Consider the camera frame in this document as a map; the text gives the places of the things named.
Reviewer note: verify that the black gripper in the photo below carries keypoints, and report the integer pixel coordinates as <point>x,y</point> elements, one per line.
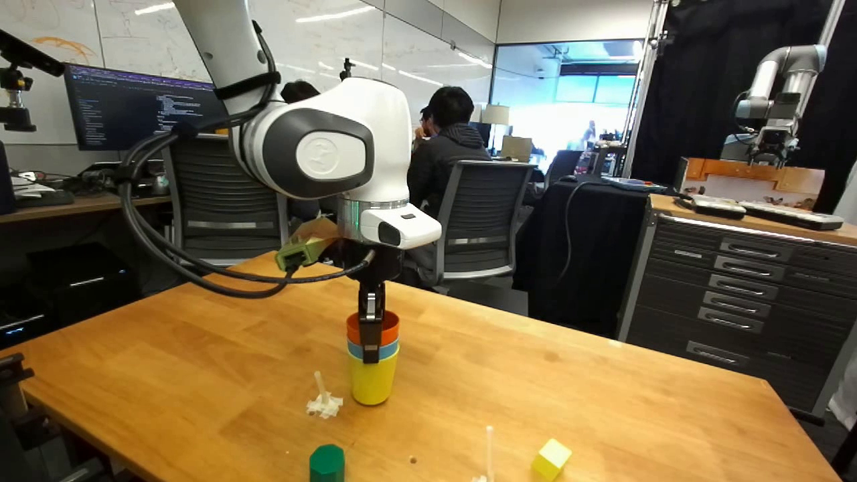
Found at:
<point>369,264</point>

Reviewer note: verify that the orange plastic cup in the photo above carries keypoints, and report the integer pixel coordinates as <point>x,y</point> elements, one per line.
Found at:
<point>392,329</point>

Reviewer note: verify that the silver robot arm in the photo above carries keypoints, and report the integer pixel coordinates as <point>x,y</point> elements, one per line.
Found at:
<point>786,63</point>

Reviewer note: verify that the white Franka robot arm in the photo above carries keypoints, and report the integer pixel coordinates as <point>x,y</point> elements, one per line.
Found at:
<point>310,150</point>

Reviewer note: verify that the yellow plastic cup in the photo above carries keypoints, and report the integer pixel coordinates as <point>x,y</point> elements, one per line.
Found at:
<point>372,387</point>

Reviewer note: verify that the green cylinder block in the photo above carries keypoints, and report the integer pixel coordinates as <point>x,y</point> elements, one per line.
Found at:
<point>326,463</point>

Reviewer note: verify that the clear plastic stick piece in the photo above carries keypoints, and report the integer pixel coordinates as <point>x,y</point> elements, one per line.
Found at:
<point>487,451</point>

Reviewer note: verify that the person in black jacket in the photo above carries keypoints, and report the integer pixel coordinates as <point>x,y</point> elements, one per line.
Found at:
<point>446,150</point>

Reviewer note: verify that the yellow cube block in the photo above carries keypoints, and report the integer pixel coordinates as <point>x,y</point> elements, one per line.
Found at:
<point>550,462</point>

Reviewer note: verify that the black side cabinet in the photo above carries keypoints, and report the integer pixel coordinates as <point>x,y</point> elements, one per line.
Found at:
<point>590,249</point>

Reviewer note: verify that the black drawer unit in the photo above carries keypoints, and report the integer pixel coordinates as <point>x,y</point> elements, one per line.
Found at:
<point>63,284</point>

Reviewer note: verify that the wooden office desk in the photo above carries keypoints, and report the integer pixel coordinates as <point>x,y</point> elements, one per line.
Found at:
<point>71,206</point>

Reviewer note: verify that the large computer monitor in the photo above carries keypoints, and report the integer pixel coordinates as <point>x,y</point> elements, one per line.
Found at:
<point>124,107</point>

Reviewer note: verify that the black keyboard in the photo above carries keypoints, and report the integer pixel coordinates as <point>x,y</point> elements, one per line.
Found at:
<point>794,216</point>
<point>712,206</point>

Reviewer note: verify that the grey drawer cabinet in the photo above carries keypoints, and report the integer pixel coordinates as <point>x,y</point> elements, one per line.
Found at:
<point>740,296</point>

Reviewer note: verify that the black curtain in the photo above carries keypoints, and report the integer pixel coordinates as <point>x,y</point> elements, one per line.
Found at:
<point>696,88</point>

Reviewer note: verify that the orange and white box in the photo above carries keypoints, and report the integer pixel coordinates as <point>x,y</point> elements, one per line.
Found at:
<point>751,182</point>

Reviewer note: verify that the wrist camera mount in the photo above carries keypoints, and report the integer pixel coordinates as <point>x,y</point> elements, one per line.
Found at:
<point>297,254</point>

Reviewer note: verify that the metal truss frame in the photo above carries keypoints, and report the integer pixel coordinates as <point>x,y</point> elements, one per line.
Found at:
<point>644,82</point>

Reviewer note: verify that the black table clamp mount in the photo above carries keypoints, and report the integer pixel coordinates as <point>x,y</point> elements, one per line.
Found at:
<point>12,419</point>

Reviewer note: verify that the black camera on stand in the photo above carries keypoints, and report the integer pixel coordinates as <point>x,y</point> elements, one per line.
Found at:
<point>14,116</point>

